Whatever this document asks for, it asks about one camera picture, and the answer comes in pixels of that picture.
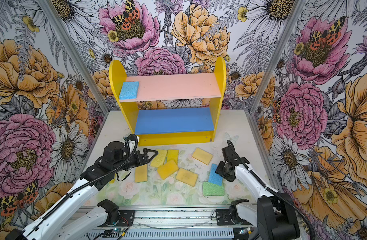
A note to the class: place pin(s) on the orange-yellow sponge far left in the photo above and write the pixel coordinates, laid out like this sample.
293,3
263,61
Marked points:
140,175

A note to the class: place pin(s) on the blue sponge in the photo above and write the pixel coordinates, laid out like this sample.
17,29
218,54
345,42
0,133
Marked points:
214,178
129,90

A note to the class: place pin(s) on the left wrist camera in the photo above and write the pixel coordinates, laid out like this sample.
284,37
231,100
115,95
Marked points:
133,143

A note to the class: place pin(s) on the orange-yellow sponge centre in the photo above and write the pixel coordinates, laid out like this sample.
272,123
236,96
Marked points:
187,177

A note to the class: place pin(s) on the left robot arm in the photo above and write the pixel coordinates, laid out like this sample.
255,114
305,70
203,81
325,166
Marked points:
92,180

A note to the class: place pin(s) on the pale yellow textured sponge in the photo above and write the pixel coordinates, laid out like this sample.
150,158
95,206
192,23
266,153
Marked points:
159,160

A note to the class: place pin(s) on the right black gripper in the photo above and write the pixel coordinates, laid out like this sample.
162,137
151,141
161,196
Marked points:
219,170

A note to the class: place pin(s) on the thick yellow sponge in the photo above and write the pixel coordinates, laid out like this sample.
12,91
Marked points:
167,169

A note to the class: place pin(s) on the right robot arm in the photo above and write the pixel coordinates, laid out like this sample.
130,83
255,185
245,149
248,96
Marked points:
273,214

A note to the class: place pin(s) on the orange-yellow sponge near shelf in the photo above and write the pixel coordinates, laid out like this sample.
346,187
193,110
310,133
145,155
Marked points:
202,156

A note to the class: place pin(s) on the bright yellow small sponge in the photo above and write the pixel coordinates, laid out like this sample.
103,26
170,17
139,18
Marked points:
172,155

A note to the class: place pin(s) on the floral table mat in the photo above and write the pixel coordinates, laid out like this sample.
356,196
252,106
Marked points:
124,191

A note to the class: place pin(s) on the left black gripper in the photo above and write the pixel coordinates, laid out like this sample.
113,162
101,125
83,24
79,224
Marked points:
146,159

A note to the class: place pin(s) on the small yellow sponge at left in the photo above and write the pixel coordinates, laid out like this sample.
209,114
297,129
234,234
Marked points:
112,180

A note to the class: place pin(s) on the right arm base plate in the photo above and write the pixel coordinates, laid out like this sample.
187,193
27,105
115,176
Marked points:
224,218

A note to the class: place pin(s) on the yellow shelf with coloured boards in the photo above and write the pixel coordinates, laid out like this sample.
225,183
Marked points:
172,109

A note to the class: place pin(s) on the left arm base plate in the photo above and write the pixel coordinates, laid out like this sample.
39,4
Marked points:
120,218

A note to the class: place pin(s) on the green sponge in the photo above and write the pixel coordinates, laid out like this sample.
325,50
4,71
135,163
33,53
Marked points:
210,189

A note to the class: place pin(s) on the aluminium front rail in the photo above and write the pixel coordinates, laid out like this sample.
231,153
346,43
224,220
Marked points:
157,223

